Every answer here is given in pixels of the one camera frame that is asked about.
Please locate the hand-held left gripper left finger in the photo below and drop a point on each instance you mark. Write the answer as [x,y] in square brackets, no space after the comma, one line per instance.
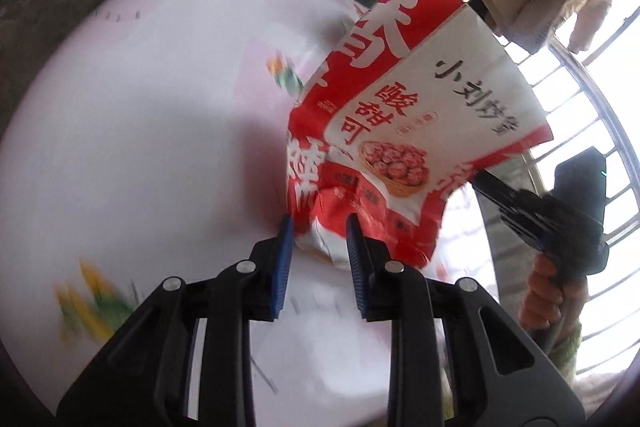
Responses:
[280,267]

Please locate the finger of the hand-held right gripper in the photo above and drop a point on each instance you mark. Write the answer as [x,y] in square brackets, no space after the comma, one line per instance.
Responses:
[495,187]

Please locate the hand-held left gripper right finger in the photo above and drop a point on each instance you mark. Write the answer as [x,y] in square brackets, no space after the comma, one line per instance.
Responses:
[356,267]

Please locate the red white snack bag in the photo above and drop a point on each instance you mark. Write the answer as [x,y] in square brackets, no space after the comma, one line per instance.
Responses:
[425,107]

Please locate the person's right forearm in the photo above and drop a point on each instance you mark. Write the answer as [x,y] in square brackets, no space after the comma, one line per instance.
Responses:
[567,352]

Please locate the person's right hand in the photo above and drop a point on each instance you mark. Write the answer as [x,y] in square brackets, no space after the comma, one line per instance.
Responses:
[542,292]

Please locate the metal balcony railing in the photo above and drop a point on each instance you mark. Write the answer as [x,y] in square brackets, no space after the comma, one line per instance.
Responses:
[597,104]

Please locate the white pink printed tablecloth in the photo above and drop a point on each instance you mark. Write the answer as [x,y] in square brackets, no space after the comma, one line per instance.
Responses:
[150,132]

